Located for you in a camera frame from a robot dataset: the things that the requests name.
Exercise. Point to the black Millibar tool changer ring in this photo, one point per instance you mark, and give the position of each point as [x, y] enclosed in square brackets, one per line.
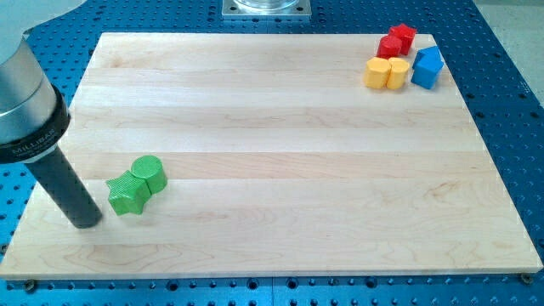
[39, 141]

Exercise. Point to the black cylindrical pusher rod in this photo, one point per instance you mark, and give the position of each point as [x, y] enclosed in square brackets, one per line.
[56, 175]

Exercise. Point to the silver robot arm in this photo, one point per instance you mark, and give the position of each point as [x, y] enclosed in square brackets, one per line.
[34, 115]

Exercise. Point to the green star block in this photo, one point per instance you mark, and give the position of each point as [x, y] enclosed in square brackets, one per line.
[128, 194]

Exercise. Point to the green cylinder block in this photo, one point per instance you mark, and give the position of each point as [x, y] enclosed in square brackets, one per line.
[150, 169]

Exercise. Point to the left board stop screw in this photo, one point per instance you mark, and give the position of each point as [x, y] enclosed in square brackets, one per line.
[29, 285]

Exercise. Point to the board stop screw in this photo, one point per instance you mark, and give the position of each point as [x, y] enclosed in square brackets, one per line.
[29, 285]
[526, 279]

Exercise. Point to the light wooden board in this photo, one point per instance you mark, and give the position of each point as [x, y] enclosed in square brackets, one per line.
[279, 161]

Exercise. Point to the red cylinder block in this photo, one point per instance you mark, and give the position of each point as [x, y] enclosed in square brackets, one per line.
[389, 46]

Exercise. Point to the yellow cylinder block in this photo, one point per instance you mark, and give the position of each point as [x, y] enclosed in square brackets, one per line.
[398, 73]

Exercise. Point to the red star block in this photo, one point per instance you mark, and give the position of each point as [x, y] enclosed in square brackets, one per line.
[406, 34]

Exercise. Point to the rear blue pentagon block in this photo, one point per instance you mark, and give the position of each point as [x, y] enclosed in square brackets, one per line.
[432, 53]

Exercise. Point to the blue pentagon block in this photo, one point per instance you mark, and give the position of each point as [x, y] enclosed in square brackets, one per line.
[426, 71]
[432, 53]

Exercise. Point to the front blue pentagon block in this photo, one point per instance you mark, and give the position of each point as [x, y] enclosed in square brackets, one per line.
[426, 71]

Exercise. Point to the right board stop screw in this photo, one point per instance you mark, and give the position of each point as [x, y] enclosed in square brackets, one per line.
[526, 279]

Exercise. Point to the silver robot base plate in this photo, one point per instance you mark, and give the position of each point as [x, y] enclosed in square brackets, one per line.
[274, 8]

